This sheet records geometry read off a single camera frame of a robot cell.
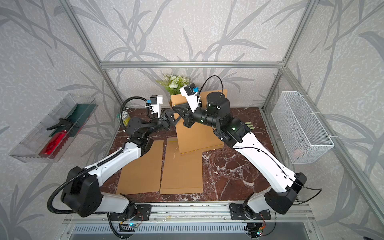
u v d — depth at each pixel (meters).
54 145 0.59
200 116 0.50
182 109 0.51
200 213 0.75
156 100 0.57
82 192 0.41
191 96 0.47
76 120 0.72
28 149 0.58
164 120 0.57
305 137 0.60
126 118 1.05
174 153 0.94
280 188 0.39
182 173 0.87
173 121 0.61
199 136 0.86
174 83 0.93
